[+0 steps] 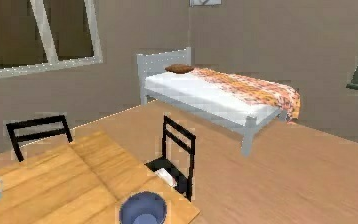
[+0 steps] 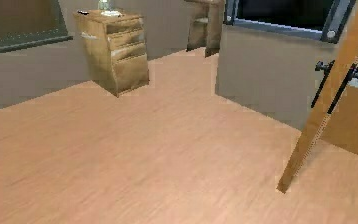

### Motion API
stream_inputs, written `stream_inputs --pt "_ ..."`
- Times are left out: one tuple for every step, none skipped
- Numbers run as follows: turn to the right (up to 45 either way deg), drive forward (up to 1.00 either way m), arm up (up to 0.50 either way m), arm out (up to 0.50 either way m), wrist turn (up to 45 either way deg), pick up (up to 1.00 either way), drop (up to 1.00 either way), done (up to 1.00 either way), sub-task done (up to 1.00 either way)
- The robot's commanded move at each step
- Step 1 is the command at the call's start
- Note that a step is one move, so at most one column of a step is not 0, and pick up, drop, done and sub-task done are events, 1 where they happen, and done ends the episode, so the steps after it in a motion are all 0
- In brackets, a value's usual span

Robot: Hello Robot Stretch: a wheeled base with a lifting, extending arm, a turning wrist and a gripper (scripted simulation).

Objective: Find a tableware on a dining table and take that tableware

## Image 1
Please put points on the white framed window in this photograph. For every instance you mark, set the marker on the white framed window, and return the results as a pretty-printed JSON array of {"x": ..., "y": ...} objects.
[{"x": 47, "y": 33}]

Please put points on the blue bowl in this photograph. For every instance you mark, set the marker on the blue bowl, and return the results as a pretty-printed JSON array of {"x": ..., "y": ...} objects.
[{"x": 142, "y": 208}]

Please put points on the white box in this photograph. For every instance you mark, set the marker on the white box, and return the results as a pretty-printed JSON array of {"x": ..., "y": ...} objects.
[{"x": 166, "y": 176}]

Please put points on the white framed wall picture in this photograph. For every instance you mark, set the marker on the white framed wall picture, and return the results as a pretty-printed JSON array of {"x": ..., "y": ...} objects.
[{"x": 205, "y": 2}]

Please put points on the wooden dining table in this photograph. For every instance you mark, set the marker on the wooden dining table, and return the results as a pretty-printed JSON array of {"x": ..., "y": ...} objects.
[{"x": 70, "y": 180}]

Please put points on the grey frame bed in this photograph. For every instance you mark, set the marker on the grey frame bed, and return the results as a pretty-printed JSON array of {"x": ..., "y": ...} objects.
[{"x": 203, "y": 95}]

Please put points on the brown pillow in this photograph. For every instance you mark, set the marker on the brown pillow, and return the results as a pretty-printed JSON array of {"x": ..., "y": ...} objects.
[{"x": 179, "y": 68}]

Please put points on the orange patterned blanket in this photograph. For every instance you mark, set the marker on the orange patterned blanket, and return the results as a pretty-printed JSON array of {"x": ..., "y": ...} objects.
[{"x": 253, "y": 88}]

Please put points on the black slatted chair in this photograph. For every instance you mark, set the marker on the black slatted chair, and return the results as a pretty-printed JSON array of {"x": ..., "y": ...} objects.
[
  {"x": 177, "y": 140},
  {"x": 37, "y": 128}
]

